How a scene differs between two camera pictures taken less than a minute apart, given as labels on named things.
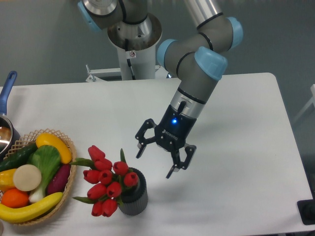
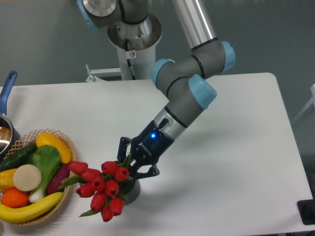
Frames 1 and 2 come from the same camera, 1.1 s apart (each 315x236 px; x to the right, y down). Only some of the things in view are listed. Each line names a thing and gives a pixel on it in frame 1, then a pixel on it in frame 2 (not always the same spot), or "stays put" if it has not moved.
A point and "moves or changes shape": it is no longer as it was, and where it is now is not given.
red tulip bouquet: [109, 182] moves or changes shape
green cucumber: [20, 158] stays put
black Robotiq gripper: [175, 128] -> [147, 147]
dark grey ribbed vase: [135, 199] -> [131, 188]
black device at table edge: [306, 209] stays put
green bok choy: [47, 159] stays put
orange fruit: [14, 198] stays put
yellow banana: [8, 214] stays put
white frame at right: [311, 102] stays put
